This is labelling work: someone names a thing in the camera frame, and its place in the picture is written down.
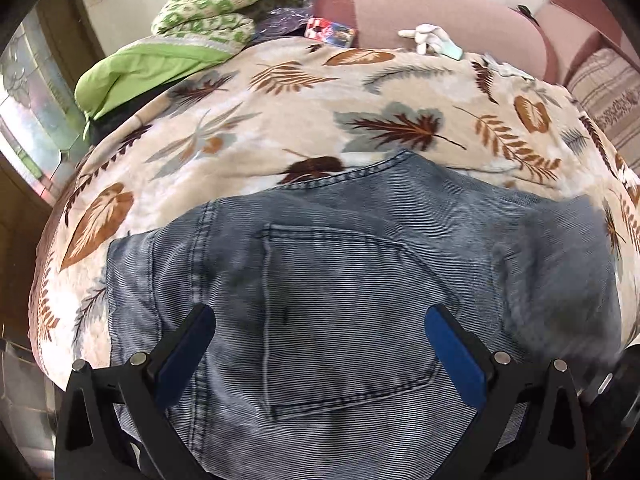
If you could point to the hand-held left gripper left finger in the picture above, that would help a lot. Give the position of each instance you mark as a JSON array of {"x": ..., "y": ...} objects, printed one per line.
[{"x": 192, "y": 335}]

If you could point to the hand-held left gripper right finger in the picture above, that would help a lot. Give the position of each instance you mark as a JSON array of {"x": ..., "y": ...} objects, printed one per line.
[{"x": 450, "y": 345}]

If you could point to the grey denim pants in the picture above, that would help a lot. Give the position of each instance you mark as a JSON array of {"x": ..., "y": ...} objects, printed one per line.
[{"x": 350, "y": 270}]

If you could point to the white tissue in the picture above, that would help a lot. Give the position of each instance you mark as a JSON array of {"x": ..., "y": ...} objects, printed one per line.
[{"x": 627, "y": 174}]

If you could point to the dark cloth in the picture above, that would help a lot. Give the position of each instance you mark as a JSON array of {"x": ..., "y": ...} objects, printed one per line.
[{"x": 112, "y": 120}]

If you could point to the leaf print blanket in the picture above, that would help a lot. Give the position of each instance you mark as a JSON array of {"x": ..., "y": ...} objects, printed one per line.
[{"x": 310, "y": 105}]

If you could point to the plain green pillow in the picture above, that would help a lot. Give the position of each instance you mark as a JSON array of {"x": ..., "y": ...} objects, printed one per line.
[{"x": 145, "y": 67}]

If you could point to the crumpled white glove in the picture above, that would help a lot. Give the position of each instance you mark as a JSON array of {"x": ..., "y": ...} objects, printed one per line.
[{"x": 507, "y": 69}]

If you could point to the wooden door with glass panel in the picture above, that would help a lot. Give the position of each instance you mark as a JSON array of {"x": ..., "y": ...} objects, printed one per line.
[{"x": 35, "y": 100}]

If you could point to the striped cushion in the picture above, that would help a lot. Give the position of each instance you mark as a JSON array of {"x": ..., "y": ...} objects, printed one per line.
[{"x": 610, "y": 95}]

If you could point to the purple plastic bag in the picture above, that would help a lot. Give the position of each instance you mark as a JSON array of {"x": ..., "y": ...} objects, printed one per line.
[{"x": 282, "y": 22}]

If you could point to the red snack packet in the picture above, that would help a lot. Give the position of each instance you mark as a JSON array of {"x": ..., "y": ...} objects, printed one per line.
[{"x": 330, "y": 31}]

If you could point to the pink sofa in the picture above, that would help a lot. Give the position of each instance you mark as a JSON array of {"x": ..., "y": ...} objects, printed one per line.
[{"x": 440, "y": 10}]

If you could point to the small black object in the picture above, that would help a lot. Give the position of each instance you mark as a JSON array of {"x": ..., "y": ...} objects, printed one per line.
[{"x": 526, "y": 12}]

